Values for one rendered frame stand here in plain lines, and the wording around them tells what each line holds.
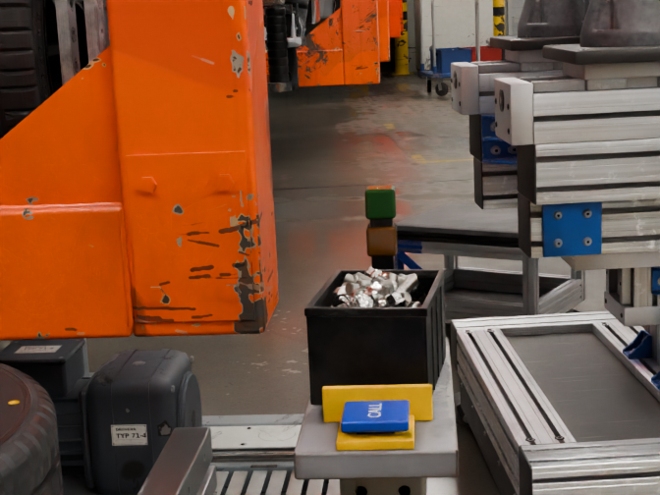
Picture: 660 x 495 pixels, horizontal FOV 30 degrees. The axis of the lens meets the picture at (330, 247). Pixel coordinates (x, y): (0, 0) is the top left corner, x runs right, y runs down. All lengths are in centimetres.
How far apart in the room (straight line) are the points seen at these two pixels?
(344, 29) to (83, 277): 420
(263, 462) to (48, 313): 91
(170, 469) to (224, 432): 104
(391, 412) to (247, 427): 119
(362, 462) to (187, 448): 29
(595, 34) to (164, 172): 73
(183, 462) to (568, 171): 74
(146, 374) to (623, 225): 75
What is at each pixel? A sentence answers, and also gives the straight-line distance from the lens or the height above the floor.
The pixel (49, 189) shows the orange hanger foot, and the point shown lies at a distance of 150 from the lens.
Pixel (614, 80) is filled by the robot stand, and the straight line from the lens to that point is 185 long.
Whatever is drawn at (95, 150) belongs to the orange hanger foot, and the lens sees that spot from 148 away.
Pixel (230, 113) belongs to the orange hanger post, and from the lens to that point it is 142.
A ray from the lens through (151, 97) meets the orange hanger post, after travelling 144.
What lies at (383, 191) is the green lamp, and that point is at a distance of 161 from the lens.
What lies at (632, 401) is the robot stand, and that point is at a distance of 218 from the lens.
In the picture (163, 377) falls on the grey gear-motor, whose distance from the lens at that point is 173.
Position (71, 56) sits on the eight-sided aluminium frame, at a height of 84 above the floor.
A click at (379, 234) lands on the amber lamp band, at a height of 60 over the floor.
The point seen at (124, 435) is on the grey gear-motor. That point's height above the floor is 33.
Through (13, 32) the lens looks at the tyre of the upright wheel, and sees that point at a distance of 180.
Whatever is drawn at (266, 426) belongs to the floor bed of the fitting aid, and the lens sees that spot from 248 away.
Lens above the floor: 91
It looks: 11 degrees down
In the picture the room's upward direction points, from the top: 3 degrees counter-clockwise
